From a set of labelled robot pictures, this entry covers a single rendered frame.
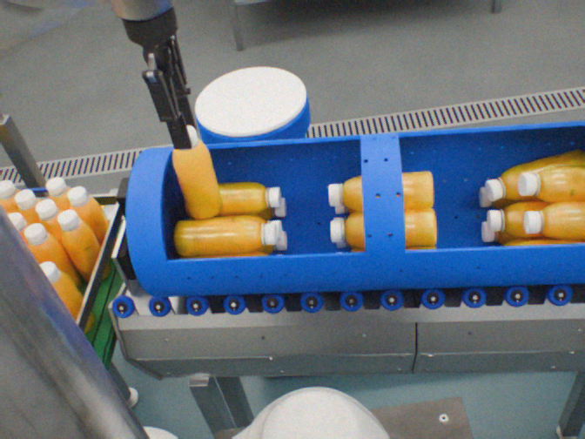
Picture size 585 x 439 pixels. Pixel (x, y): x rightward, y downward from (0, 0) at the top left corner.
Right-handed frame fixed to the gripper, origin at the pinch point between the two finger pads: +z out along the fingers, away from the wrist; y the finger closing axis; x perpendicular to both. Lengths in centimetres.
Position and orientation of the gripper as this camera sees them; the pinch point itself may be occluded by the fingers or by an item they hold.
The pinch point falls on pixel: (181, 123)
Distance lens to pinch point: 105.6
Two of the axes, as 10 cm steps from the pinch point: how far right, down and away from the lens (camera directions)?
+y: 0.6, -7.2, 6.9
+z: 1.2, 6.9, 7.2
